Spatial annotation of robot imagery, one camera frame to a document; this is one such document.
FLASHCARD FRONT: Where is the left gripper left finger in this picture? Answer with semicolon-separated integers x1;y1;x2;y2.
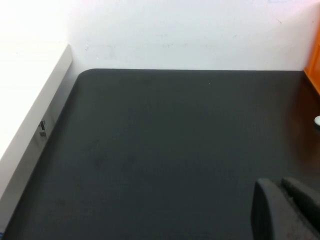
250;177;317;240

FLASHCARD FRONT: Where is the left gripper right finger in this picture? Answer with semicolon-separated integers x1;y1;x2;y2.
280;176;320;240

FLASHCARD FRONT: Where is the orange plastic cutlery crate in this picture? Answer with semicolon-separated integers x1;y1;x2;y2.
303;31;320;96

